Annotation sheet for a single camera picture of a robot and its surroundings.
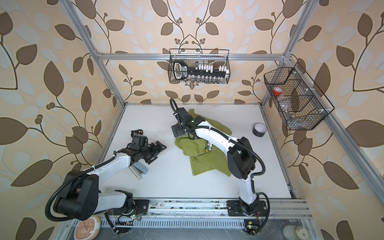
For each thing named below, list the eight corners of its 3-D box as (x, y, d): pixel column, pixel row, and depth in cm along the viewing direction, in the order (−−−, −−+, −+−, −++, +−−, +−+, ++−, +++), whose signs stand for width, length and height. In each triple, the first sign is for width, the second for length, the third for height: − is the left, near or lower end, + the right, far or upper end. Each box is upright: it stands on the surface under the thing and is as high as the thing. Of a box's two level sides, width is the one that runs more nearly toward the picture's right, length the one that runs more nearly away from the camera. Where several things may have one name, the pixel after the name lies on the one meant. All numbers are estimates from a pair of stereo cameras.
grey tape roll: (253, 136, 104) (255, 133, 101) (250, 126, 110) (252, 122, 106) (266, 136, 104) (268, 133, 101) (262, 126, 110) (264, 122, 106)
